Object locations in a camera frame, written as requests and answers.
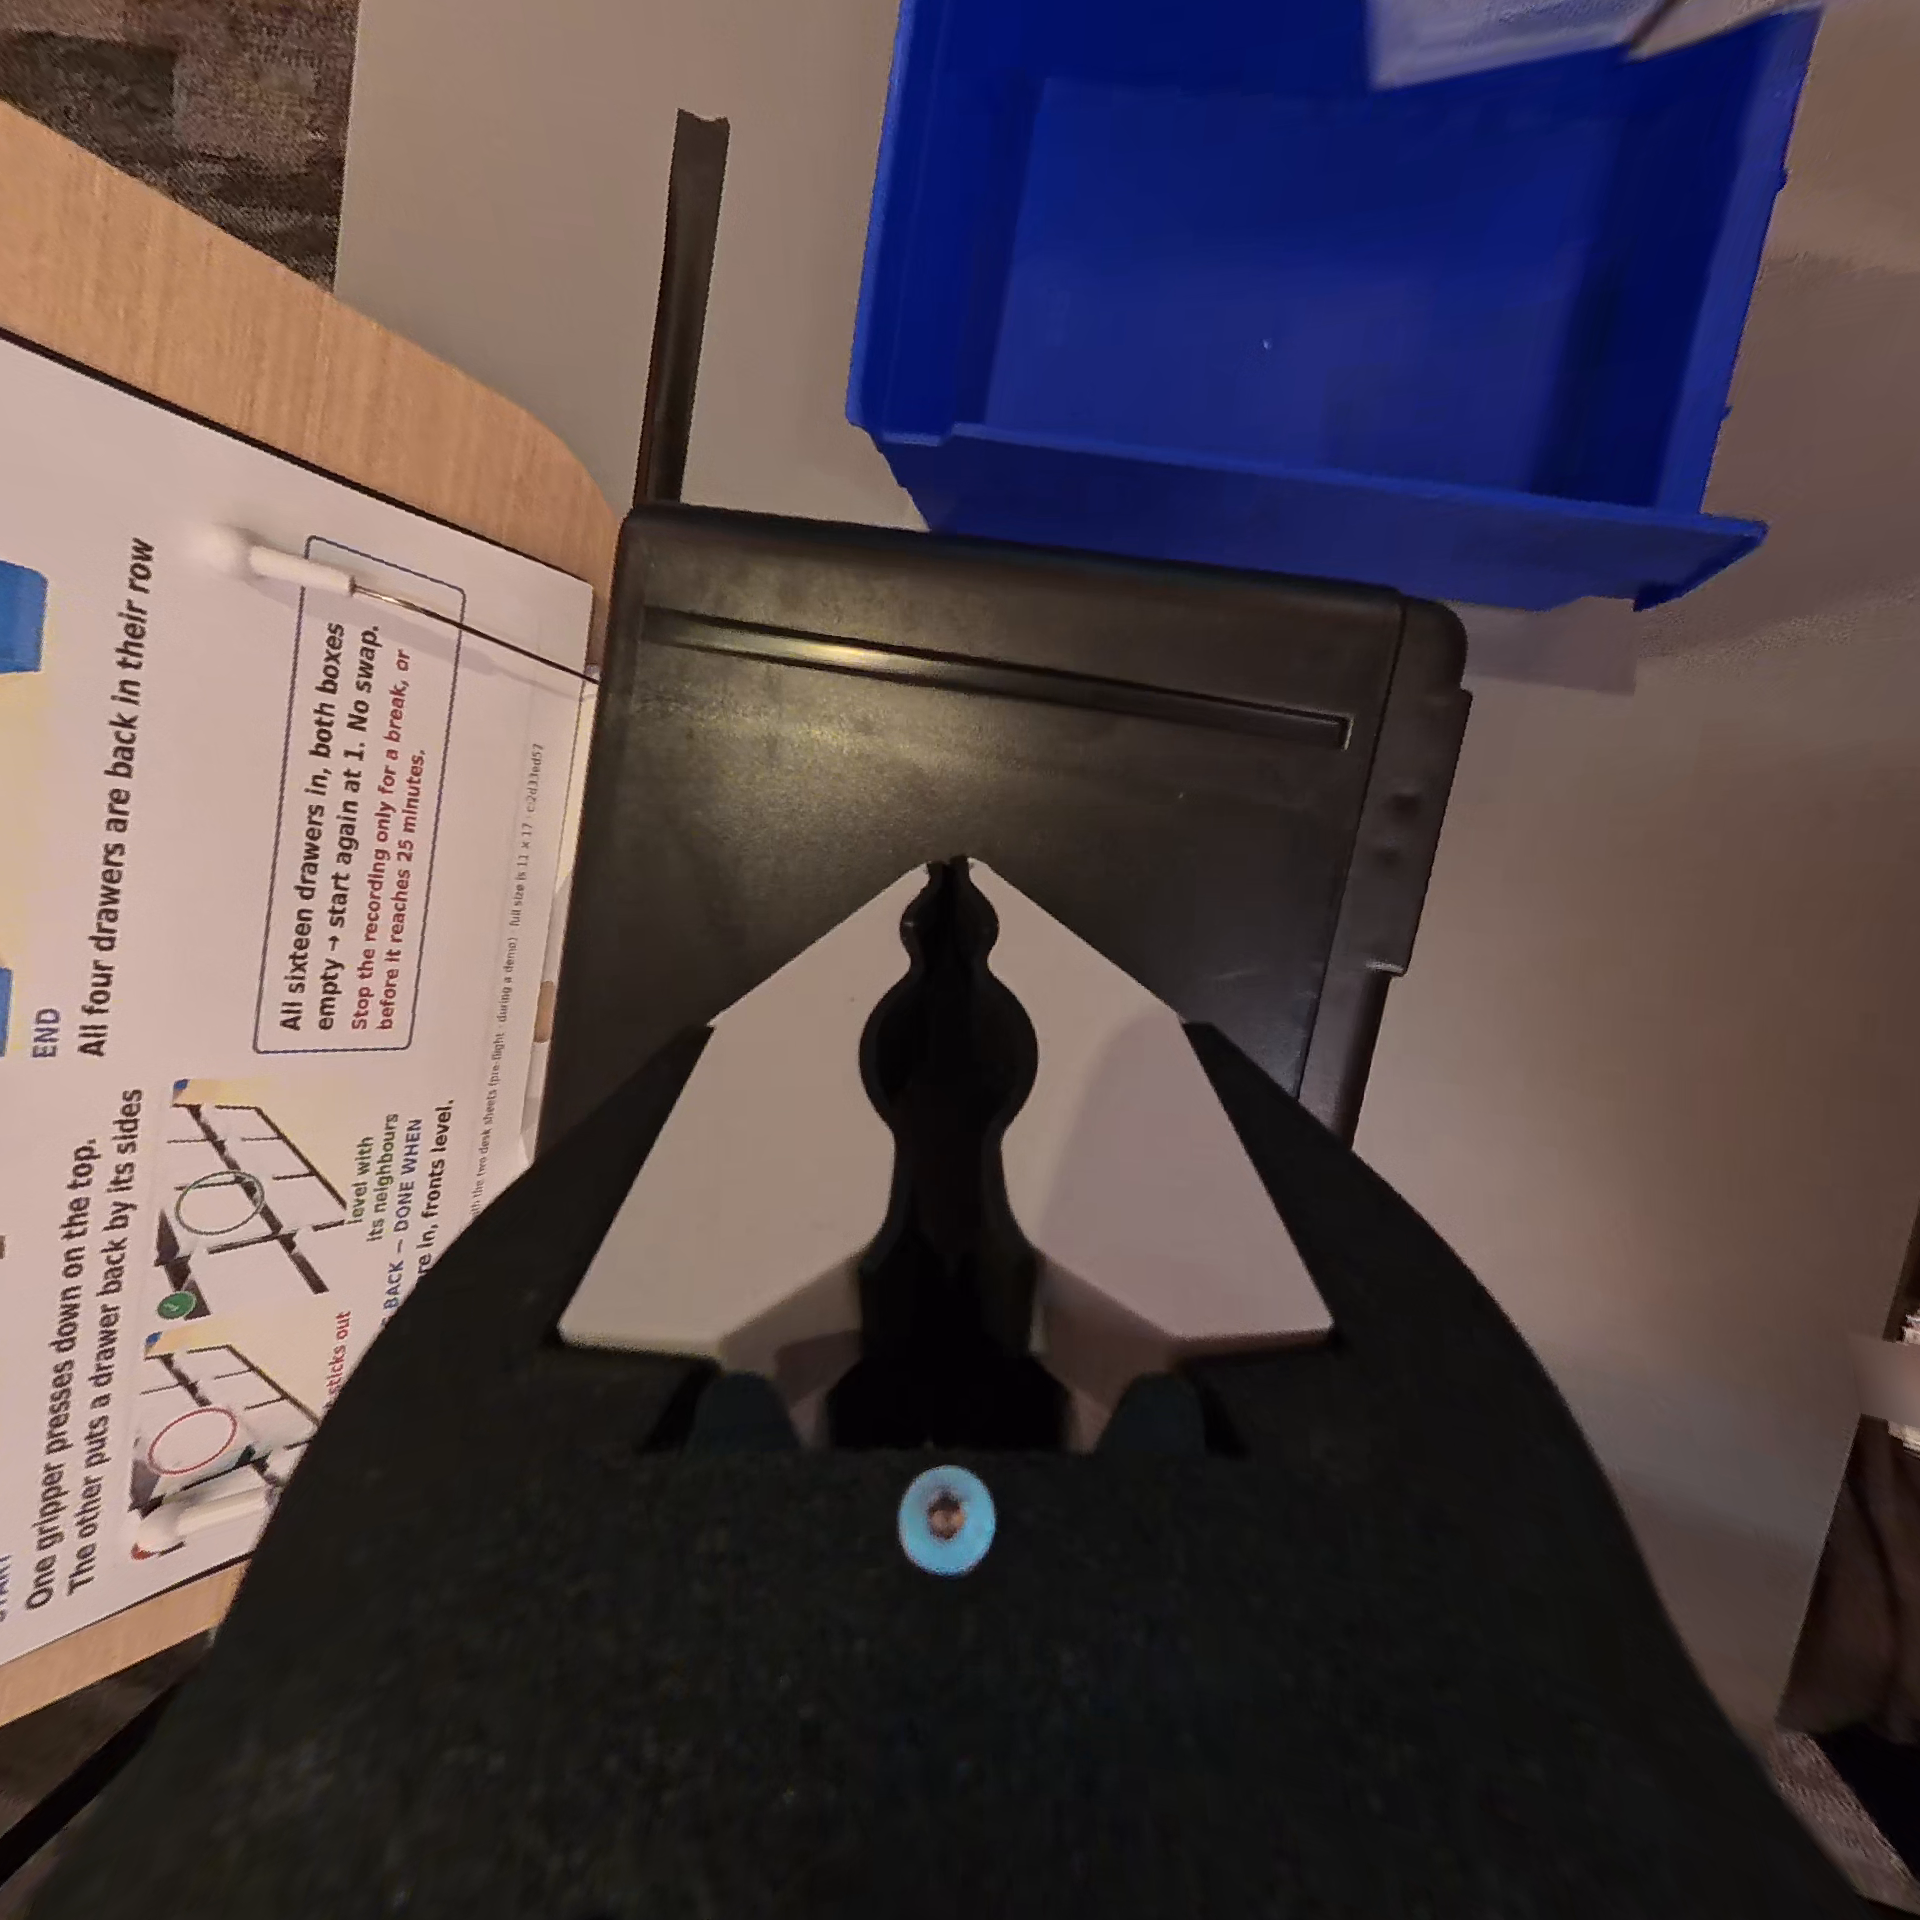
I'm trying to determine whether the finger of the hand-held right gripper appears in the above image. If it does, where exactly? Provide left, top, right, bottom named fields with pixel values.
left=1626, top=0, right=1824, bottom=62

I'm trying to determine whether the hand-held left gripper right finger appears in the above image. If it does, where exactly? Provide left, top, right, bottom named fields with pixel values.
left=953, top=857, right=1337, bottom=1449

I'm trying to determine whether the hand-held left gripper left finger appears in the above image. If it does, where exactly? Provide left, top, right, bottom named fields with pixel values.
left=555, top=862, right=953, bottom=1443

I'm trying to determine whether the black drawer cabinet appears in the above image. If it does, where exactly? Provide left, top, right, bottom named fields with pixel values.
left=538, top=502, right=1471, bottom=1202

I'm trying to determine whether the blue storage bin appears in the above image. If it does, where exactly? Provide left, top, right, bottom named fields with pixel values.
left=842, top=0, right=1824, bottom=608

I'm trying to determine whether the printed instruction sheet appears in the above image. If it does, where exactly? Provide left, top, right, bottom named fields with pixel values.
left=0, top=328, right=601, bottom=1665

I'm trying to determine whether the thin cord with white end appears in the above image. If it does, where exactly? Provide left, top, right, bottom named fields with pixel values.
left=127, top=1498, right=278, bottom=1565
left=193, top=526, right=601, bottom=691

